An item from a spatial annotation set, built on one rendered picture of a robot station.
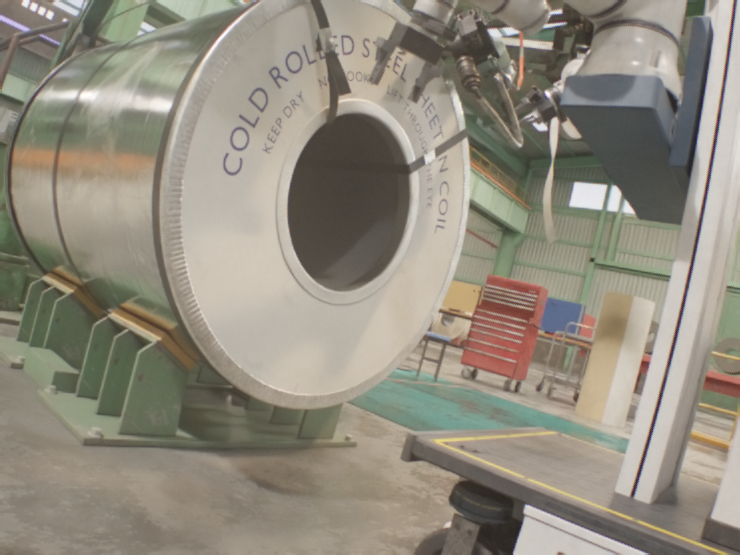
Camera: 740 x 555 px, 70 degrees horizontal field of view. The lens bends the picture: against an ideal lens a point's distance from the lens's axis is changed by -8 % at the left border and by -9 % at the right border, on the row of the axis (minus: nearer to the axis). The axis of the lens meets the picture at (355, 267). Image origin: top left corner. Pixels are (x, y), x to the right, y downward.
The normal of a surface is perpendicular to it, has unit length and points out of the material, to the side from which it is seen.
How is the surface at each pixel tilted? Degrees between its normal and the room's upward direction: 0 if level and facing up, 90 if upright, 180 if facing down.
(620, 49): 68
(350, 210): 96
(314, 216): 88
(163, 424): 90
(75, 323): 90
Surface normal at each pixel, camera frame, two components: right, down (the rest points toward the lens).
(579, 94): -0.61, -0.22
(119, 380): 0.73, 0.17
